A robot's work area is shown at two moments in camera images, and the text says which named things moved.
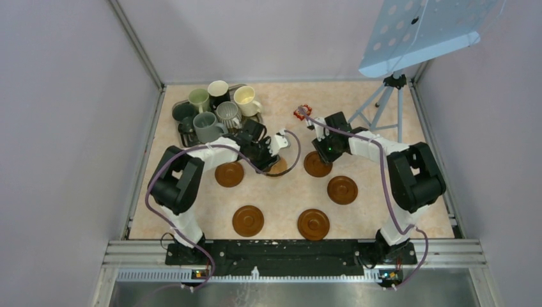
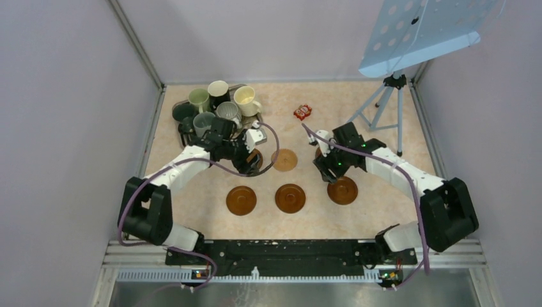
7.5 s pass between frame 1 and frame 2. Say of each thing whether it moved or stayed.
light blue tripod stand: stayed
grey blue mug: stayed
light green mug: stayed
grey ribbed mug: stayed
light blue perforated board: stayed
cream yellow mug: stayed
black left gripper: moved
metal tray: stayed
